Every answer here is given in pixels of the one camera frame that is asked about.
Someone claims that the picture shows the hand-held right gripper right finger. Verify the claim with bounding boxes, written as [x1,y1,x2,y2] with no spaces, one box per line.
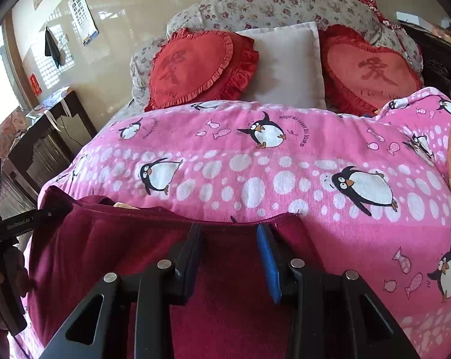
[256,223,420,359]

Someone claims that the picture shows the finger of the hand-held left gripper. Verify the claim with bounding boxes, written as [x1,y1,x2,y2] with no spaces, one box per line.
[0,207,60,243]

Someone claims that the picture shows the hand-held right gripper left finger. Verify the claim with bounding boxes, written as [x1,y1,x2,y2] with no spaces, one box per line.
[40,224,204,359]

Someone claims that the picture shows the dark red garment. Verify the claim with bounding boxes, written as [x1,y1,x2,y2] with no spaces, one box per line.
[24,186,325,359]

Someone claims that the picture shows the pink penguin print blanket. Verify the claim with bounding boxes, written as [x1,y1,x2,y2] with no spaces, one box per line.
[14,87,451,359]

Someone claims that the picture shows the dark wooden table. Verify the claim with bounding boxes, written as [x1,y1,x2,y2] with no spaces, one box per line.
[7,90,98,195]

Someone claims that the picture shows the floral bedsheet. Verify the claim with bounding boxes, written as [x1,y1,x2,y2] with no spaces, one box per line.
[109,99,148,128]

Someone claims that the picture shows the black hanging cloth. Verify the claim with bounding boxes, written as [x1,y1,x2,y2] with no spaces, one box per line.
[44,27,62,69]

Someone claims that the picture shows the red heart-shaped ruffled cushion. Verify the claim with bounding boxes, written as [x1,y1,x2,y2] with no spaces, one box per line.
[145,28,260,112]
[318,25,424,117]

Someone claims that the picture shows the small floral pillow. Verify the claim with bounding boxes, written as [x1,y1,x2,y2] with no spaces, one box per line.
[130,36,171,110]

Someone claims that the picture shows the white pillow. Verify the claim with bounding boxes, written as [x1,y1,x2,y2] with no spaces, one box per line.
[236,21,327,110]

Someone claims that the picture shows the large floral pillow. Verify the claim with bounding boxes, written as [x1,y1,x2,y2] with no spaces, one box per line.
[166,0,423,83]

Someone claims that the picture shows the dark wooden headboard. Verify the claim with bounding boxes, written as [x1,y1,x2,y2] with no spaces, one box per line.
[397,20,451,102]

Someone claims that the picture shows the red floral cloth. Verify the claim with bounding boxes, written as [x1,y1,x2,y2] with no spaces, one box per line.
[358,0,402,29]

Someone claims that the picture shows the black hanging cable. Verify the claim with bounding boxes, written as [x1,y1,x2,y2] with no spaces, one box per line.
[57,114,74,143]

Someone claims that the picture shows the wall calendar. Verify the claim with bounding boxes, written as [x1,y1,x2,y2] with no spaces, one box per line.
[68,0,100,47]

